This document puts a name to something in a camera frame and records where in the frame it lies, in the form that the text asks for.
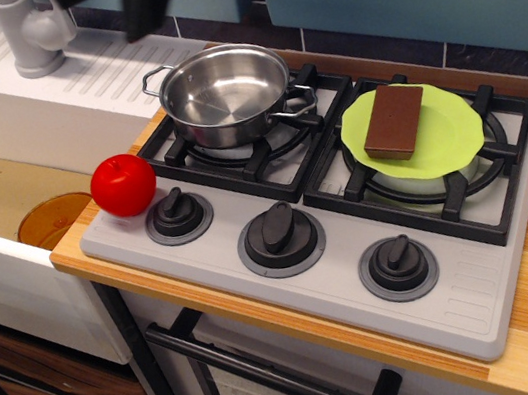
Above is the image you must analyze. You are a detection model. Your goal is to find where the black stove knob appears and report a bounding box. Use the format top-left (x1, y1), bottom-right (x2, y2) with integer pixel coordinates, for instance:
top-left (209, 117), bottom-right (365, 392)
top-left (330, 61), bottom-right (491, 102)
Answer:
top-left (358, 234), bottom-right (440, 303)
top-left (237, 201), bottom-right (327, 279)
top-left (145, 187), bottom-right (214, 247)

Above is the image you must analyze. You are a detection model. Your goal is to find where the black middle stove knob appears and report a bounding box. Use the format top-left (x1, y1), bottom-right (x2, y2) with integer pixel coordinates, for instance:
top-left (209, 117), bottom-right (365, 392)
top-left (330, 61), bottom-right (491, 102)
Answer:
top-left (237, 201), bottom-right (327, 279)

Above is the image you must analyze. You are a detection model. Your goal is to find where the black burner grate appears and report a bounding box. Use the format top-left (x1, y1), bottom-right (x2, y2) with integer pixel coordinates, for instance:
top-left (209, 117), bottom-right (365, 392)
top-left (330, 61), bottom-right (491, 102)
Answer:
top-left (139, 64), bottom-right (354, 203)
top-left (303, 78), bottom-right (528, 246)

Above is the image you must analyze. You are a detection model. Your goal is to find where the brown chocolate bar block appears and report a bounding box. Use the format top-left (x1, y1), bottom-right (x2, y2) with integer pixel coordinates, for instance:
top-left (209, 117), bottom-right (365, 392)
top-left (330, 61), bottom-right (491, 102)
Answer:
top-left (364, 85), bottom-right (424, 161)

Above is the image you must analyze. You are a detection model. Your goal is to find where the light green plate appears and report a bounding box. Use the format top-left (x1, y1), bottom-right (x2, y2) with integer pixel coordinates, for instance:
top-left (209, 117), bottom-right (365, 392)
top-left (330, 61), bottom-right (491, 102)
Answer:
top-left (340, 84), bottom-right (485, 180)

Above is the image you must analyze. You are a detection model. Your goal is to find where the red toy apple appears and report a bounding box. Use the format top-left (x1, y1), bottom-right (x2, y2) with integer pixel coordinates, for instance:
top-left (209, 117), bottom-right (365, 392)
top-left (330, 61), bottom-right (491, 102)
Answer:
top-left (90, 154), bottom-right (157, 217)

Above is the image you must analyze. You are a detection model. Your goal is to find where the black oven door handle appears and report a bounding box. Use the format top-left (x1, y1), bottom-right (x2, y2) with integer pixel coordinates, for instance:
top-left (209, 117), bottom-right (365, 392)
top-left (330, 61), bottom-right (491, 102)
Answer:
top-left (145, 309), bottom-right (403, 395)

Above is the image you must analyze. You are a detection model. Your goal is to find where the stainless steel pot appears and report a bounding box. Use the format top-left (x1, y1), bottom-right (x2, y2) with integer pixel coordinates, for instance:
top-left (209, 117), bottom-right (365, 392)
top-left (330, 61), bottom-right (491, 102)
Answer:
top-left (141, 44), bottom-right (318, 150)

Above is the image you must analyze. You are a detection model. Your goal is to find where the black left burner grate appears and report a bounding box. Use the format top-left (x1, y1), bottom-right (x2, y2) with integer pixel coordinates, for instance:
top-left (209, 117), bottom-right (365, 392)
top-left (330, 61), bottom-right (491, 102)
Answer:
top-left (139, 64), bottom-right (354, 203)

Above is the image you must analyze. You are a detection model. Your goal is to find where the white toy sink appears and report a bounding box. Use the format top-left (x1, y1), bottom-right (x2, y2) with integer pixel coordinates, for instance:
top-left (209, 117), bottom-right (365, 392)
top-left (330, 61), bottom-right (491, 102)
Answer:
top-left (0, 28), bottom-right (203, 364)

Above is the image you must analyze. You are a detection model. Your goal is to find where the orange plastic bowl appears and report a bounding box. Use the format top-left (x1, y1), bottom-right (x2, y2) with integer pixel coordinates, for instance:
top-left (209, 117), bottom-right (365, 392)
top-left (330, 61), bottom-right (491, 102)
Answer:
top-left (17, 192), bottom-right (92, 251)

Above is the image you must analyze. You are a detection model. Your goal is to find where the grey toy faucet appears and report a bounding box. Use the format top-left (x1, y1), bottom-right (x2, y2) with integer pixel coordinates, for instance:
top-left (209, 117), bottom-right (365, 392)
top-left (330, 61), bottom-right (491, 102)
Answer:
top-left (0, 0), bottom-right (77, 79)

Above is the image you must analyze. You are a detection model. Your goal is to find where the black right burner grate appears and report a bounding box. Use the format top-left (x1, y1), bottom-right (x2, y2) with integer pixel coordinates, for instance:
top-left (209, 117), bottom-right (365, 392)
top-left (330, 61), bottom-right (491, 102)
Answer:
top-left (303, 78), bottom-right (528, 246)

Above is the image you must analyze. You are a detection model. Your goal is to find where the grey toy stove top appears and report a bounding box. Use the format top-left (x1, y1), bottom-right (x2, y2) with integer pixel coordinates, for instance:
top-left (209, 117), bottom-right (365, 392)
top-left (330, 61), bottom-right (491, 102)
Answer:
top-left (80, 78), bottom-right (528, 361)

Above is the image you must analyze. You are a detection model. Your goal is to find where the black left stove knob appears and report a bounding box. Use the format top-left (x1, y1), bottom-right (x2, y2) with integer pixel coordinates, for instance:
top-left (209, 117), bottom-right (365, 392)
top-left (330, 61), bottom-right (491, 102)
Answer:
top-left (145, 187), bottom-right (214, 247)

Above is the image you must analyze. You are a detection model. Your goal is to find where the black right stove knob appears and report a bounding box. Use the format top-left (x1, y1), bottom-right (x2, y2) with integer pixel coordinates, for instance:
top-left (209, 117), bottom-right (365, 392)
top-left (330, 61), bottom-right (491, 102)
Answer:
top-left (358, 234), bottom-right (440, 303)

